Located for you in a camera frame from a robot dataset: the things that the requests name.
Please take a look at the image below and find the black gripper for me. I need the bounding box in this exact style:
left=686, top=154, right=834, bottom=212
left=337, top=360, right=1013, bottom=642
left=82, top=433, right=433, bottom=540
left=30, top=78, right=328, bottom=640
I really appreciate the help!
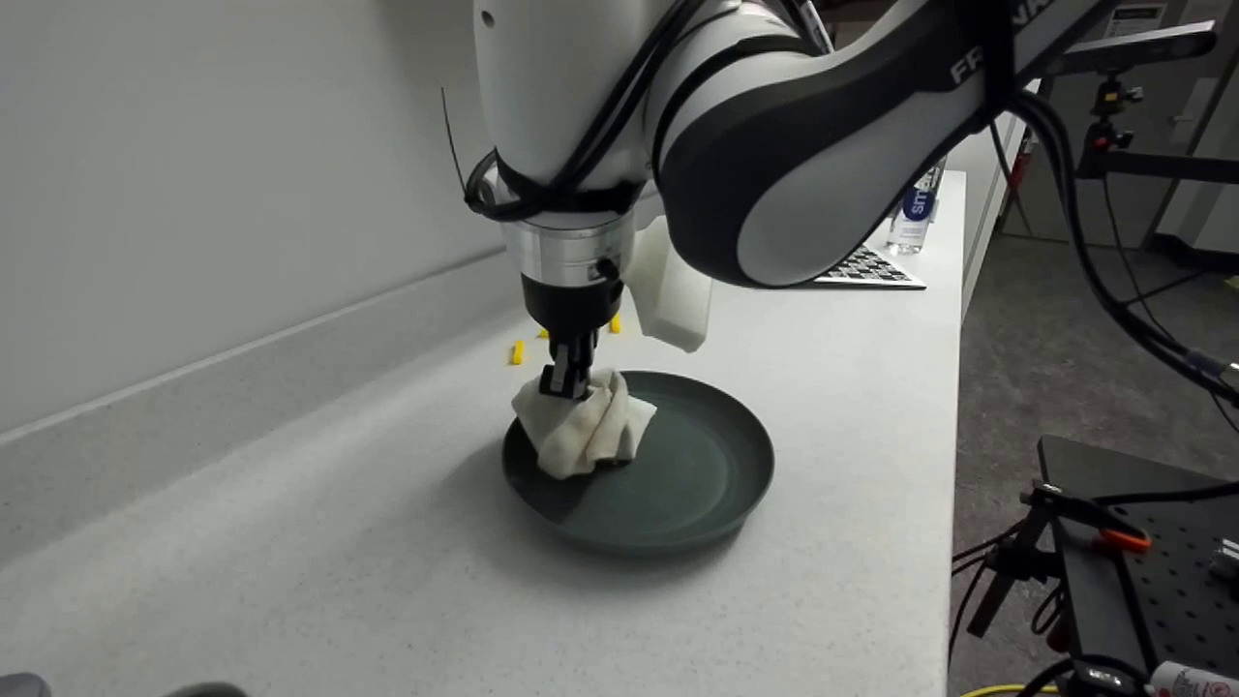
left=520, top=273, right=627, bottom=402

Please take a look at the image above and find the cream cloth towel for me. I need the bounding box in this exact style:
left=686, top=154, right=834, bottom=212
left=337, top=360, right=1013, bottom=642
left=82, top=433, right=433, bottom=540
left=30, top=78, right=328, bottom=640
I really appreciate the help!
left=509, top=368, right=664, bottom=484

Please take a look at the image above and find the dark green round plate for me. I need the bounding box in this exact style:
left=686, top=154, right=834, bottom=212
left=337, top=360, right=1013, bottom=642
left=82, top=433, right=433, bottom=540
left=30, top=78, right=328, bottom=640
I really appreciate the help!
left=500, top=368, right=780, bottom=562

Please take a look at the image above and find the white and blue container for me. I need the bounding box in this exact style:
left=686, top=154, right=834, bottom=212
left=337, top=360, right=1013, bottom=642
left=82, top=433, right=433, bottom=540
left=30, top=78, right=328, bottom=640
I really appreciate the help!
left=891, top=164, right=948, bottom=261

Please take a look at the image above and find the black breadboard table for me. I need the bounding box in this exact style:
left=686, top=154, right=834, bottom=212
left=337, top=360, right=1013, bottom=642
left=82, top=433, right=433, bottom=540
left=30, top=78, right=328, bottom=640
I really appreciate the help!
left=1034, top=433, right=1239, bottom=680

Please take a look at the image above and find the white item with label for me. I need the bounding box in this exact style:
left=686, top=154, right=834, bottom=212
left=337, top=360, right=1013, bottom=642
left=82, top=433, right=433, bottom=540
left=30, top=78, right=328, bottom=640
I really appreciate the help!
left=1144, top=656, right=1239, bottom=697

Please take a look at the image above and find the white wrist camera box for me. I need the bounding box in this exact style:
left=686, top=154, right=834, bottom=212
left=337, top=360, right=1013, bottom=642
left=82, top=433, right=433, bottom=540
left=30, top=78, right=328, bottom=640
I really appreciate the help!
left=627, top=212, right=717, bottom=355

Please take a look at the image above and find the black clamp mount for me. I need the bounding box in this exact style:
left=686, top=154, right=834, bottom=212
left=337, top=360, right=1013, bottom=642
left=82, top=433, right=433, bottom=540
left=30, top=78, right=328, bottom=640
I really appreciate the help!
left=948, top=497, right=1082, bottom=642

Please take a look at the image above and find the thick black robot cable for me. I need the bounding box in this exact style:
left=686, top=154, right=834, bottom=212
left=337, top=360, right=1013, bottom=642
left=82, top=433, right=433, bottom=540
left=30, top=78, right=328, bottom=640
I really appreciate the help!
left=984, top=73, right=1239, bottom=412

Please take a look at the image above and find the red handled tool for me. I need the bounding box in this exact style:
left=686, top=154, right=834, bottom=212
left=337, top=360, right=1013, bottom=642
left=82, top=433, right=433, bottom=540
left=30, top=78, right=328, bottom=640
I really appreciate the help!
left=1022, top=480, right=1157, bottom=558

